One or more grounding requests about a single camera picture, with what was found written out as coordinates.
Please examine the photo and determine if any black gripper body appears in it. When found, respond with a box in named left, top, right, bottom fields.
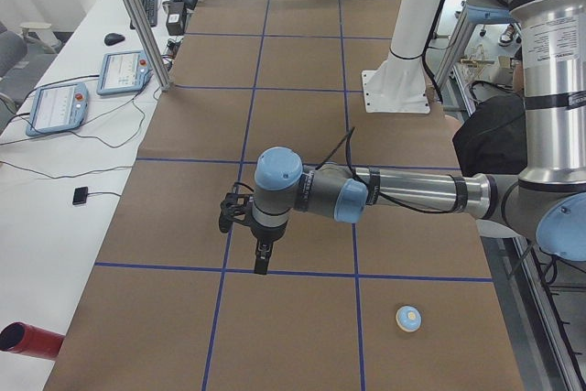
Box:
left=251, top=223, right=281, bottom=252

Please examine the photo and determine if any blue white call bell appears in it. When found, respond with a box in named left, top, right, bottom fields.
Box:
left=396, top=305, right=422, bottom=332

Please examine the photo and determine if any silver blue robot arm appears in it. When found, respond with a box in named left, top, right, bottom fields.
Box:
left=246, top=0, right=585, bottom=274

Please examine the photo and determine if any small black puck device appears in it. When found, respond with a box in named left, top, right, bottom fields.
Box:
left=72, top=186, right=89, bottom=206

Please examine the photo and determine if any far blue teach pendant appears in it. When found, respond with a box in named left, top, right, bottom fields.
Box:
left=96, top=50, right=152, bottom=96

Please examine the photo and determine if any blue teach pendant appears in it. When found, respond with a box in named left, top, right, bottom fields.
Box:
left=96, top=50, right=152, bottom=96
left=26, top=82, right=90, bottom=136

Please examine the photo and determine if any black power adapter box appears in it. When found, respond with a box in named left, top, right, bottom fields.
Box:
left=166, top=2, right=187, bottom=36

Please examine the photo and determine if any seated person in black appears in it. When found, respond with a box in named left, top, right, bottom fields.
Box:
left=452, top=49, right=527, bottom=177

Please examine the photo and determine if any near blue teach pendant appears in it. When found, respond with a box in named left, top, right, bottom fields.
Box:
left=26, top=82, right=90, bottom=136

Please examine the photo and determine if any black computer mouse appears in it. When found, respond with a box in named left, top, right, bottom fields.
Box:
left=103, top=33, right=125, bottom=47

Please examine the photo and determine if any red cylinder tube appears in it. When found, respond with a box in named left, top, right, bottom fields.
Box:
left=1, top=322, right=64, bottom=360

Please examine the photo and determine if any black keyboard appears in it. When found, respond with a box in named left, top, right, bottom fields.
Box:
left=140, top=0, right=158, bottom=27

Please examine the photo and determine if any grey office chair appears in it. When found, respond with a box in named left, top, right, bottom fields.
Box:
left=1, top=24, right=29, bottom=103

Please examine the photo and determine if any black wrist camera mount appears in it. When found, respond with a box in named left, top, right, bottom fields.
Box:
left=218, top=181, right=254, bottom=234

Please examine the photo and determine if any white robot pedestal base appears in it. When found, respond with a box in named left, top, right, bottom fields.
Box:
left=362, top=0, right=441, bottom=114

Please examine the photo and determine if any aluminium frame post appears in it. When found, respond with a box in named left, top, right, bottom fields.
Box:
left=123, top=0, right=171, bottom=92

